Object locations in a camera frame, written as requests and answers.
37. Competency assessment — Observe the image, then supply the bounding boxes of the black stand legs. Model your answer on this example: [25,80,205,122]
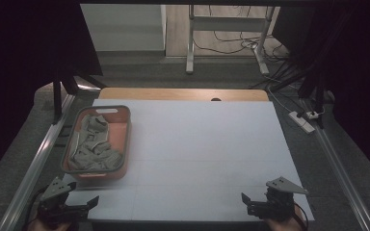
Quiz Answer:
[51,74,108,126]
[250,59,335,130]

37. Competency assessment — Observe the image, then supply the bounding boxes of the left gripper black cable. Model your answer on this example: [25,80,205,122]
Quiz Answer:
[22,185,50,229]

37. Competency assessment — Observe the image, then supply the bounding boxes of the black curtain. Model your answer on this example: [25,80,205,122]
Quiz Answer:
[0,0,104,187]
[271,0,370,187]

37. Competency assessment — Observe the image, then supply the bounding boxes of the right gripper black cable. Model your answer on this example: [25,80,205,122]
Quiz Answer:
[292,202,310,231]

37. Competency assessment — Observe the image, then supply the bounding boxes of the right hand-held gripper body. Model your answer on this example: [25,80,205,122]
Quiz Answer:
[246,176,309,223]

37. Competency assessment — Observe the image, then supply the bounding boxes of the grey cloth garment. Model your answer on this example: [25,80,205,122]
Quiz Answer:
[67,114,125,172]

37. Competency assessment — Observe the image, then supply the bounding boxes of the white power strip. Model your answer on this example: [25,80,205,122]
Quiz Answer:
[287,111,316,135]

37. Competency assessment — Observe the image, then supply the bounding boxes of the pink basket with grey rim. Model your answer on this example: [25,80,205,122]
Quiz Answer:
[60,105,132,181]

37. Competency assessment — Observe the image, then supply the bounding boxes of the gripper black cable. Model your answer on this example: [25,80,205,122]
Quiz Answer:
[292,202,310,231]
[22,185,50,229]

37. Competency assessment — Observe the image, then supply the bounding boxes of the wooden table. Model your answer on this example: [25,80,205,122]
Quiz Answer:
[98,87,270,103]

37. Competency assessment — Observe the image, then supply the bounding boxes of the white metal stand frame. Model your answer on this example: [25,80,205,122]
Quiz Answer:
[185,4,276,76]

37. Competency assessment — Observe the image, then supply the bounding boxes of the person's left hand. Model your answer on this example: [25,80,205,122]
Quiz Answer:
[27,218,73,231]

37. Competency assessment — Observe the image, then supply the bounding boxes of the black floor cables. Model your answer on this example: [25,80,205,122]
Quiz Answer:
[192,4,291,63]

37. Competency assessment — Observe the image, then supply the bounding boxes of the aluminium rail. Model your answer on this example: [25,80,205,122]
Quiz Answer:
[0,93,77,231]
[301,98,370,231]

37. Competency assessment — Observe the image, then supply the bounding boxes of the white plug adapter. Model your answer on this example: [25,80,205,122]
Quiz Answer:
[305,110,323,120]

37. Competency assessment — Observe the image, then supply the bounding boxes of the white cabinet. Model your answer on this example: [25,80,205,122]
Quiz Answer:
[79,3,168,53]

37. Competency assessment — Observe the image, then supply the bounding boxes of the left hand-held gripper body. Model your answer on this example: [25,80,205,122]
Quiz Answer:
[38,175,90,225]

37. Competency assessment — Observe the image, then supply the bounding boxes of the person's right hand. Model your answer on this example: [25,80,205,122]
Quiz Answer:
[264,205,306,231]

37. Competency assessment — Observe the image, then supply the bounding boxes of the white table board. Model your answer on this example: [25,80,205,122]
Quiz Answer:
[46,98,316,223]

